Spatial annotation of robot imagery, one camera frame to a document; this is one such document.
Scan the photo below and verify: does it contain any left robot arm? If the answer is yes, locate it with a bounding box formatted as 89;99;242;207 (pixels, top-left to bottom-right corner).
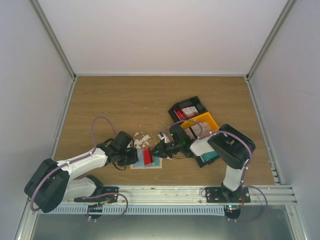
24;131;138;213

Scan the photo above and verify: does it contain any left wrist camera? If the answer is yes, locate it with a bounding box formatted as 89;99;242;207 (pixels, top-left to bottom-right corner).
126;139;134;149

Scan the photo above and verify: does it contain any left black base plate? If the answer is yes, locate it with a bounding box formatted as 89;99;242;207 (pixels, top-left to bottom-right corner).
73;186;119;204

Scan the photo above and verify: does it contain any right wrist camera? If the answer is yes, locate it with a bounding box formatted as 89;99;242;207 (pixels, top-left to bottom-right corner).
158;132;170;143

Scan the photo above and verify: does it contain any white striped card stack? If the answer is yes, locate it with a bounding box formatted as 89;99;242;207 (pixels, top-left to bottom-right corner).
185;122;211;139

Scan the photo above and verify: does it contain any red credit card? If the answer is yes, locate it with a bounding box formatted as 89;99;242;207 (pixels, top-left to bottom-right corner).
142;147;154;166

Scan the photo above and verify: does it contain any purple cable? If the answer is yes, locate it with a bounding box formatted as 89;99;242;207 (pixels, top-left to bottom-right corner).
159;119;270;223
29;116;130;222

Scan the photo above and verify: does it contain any aluminium front rail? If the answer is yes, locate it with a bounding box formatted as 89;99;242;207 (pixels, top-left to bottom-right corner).
27;184;297;207

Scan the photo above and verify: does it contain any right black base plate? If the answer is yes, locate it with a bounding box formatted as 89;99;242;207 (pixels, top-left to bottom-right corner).
204;186;251;203

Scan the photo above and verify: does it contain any grey slotted cable duct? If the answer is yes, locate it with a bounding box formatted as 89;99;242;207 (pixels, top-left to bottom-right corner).
50;204;225;216

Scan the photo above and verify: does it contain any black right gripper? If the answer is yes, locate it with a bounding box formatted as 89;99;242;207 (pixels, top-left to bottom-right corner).
149;139;183;159

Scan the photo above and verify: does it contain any circuit board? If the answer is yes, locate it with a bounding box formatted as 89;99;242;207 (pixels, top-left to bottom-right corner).
85;203;103;222
223;204;241;222

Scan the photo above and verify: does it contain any teal card stack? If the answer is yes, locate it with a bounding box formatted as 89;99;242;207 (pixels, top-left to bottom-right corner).
200;151;219;163

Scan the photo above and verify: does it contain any red white card stack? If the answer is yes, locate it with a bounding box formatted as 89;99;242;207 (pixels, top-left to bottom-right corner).
174;106;199;121

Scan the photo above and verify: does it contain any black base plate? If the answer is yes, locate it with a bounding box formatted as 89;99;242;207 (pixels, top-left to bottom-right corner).
204;186;251;203
73;186;119;204

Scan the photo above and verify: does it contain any black bin with red cards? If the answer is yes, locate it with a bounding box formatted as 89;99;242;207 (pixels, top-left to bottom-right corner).
168;96;208;123

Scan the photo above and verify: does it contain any right circuit board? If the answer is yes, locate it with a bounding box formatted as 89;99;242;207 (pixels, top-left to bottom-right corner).
223;204;241;222

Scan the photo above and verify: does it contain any yellow storage bin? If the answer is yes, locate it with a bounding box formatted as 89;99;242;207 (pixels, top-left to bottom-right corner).
181;112;220;139

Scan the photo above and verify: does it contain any black bin with teal cards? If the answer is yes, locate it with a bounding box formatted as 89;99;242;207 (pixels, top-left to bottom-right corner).
195;151;220;168

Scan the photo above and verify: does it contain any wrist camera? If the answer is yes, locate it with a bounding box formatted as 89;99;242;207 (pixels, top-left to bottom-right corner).
126;139;134;149
158;132;170;143

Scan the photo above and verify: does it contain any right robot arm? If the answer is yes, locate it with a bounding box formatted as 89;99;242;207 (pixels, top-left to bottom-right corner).
150;124;256;203

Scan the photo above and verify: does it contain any left circuit board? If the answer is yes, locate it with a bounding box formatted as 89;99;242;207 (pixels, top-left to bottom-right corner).
85;203;103;222

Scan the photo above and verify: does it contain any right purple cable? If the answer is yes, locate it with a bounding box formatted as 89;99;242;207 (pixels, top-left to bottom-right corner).
159;119;270;223

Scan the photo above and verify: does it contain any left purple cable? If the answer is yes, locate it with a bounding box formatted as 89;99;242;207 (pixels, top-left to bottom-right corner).
29;116;130;222

